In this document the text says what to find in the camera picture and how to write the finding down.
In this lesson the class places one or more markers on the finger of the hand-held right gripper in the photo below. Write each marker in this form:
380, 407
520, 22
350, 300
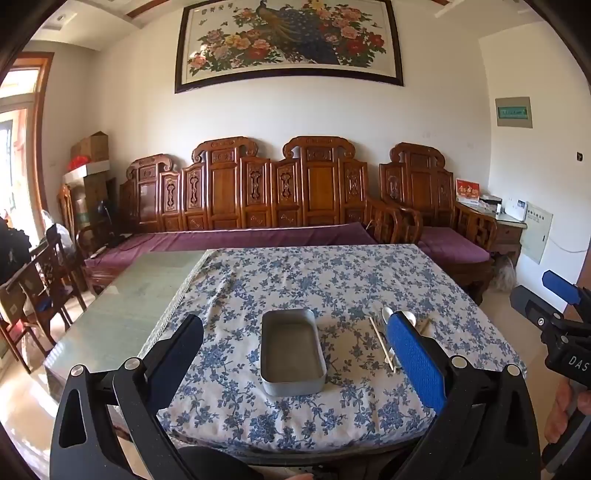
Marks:
531, 307
561, 286

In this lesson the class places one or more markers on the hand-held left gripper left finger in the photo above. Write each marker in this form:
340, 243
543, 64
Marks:
178, 364

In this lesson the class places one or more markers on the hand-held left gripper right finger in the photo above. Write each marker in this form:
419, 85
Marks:
413, 364

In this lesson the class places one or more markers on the pale wooden chopstick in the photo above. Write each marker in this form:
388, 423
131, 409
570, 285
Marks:
381, 342
425, 326

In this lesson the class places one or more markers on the grey metal tray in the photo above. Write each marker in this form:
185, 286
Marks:
291, 355

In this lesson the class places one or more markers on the person's right hand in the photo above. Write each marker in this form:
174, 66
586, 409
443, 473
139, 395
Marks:
557, 410

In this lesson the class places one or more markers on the grey furry thing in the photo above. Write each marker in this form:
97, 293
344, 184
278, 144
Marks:
504, 274

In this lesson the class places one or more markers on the white electrical panel box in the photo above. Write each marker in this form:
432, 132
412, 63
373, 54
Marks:
538, 233

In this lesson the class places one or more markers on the wooden side table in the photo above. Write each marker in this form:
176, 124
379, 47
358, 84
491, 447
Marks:
508, 235

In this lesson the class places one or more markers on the square purple seat cushion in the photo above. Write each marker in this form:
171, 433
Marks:
452, 244

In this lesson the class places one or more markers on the tissue box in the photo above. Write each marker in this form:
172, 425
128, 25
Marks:
491, 201

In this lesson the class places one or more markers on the long purple seat cushion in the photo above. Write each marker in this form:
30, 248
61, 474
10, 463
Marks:
184, 242

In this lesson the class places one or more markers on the blue floral tablecloth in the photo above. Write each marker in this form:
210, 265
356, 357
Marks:
323, 277

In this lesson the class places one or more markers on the red desk calendar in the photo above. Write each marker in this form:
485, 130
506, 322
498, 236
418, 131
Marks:
467, 191

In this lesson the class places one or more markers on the wooden dining chair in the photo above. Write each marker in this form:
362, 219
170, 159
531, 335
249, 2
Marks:
55, 272
67, 207
18, 318

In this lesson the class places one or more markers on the carved wooden armchair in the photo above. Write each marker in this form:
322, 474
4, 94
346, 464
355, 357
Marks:
420, 184

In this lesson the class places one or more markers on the tall brown cardboard box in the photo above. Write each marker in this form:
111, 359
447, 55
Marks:
99, 196

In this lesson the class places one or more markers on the white plastic bag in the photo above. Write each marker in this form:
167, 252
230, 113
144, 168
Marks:
53, 226

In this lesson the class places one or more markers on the carved wooden sofa bench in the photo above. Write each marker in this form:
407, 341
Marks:
226, 184

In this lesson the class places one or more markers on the black bag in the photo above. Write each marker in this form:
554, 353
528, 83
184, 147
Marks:
11, 249

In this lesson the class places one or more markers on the white flat box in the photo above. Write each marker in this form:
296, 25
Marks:
85, 171

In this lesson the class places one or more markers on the open brown cardboard box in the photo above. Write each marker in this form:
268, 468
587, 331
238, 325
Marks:
90, 147

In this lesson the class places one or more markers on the framed peacock painting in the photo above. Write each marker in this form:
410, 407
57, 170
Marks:
286, 41

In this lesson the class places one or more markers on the grey wall panel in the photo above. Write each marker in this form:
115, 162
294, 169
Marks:
513, 112

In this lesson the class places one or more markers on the wooden door frame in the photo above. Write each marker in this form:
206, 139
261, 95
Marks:
39, 138

